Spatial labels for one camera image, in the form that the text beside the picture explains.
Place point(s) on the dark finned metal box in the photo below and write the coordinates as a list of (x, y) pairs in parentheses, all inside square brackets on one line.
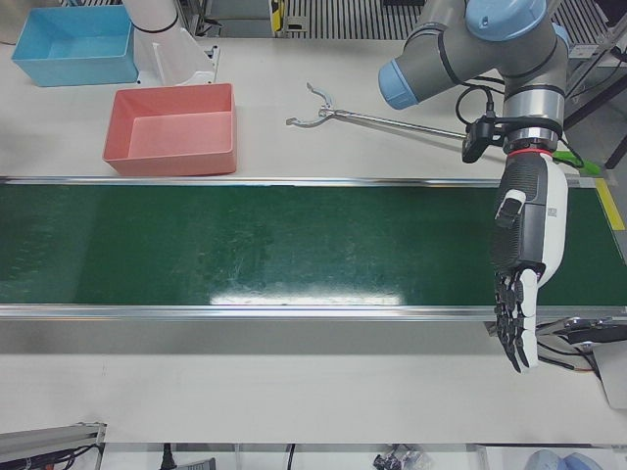
[(196, 464)]

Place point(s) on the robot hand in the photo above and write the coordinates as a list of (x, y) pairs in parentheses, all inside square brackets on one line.
[(529, 220)]

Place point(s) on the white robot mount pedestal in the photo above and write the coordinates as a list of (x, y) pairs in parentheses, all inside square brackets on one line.
[(166, 54)]

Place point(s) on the blue plastic box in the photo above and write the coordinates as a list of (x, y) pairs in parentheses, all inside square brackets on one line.
[(73, 68)]

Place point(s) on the yellow black safety post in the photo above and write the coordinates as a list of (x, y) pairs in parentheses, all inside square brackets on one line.
[(277, 14)]

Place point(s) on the pink plastic box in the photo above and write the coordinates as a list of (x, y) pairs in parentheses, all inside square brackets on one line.
[(171, 137)]

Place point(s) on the black ribbed grating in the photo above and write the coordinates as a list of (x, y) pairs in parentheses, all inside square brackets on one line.
[(343, 19)]

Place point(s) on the metal reacher grabber tool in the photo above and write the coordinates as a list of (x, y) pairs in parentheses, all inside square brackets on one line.
[(392, 123)]

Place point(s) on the bag of black screws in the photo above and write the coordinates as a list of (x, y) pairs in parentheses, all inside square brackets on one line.
[(401, 459)]

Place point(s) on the aluminium profile post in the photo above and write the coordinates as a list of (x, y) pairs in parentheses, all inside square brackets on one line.
[(49, 438)]

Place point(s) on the bright green plastic piece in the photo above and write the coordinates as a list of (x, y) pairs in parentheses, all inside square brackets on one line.
[(583, 164)]

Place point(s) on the green belt conveyor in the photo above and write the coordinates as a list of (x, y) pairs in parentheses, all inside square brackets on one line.
[(245, 245)]

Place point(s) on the UR5e robot arm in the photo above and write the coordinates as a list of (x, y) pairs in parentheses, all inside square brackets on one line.
[(441, 59)]

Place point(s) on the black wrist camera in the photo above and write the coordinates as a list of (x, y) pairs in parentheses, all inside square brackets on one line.
[(477, 139)]

